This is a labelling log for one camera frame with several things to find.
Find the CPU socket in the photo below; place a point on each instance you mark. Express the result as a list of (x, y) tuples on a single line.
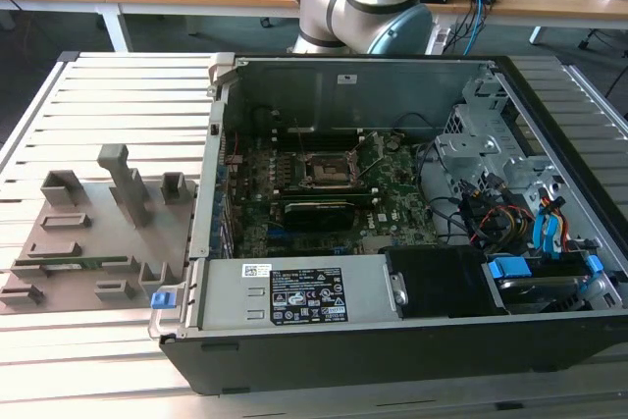
[(326, 171)]

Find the black Quadro graphics card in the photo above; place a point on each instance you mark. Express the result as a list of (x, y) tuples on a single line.
[(319, 215)]

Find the round coin battery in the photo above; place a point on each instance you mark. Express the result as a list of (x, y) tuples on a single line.
[(391, 144)]

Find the silver finned chipset heatsink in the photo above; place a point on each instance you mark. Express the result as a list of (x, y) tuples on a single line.
[(378, 244)]

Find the green Dell motherboard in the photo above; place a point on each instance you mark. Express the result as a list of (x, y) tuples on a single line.
[(402, 203)]

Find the grey power supply with label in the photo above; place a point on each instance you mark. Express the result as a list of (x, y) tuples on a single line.
[(230, 296)]

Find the black optical drive box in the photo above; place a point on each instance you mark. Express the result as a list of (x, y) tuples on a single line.
[(432, 281)]

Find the grey metal drive cage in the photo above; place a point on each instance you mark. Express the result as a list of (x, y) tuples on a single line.
[(466, 149)]

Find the small blue plastic latch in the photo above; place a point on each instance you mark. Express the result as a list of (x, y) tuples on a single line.
[(162, 300)]

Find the white power strip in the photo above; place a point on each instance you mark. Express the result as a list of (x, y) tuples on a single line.
[(440, 38)]

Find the open black PC case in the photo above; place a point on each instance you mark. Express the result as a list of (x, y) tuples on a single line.
[(392, 360)]

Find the grey parts rack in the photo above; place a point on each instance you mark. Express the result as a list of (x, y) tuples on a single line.
[(113, 242)]

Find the loose green RAM stick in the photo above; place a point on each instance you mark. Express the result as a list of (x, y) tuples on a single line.
[(98, 260)]

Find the hard disk in blue carrier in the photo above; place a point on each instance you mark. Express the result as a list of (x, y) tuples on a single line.
[(535, 289)]

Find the wooden desk with clutter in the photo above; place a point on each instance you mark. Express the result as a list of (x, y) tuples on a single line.
[(539, 9)]

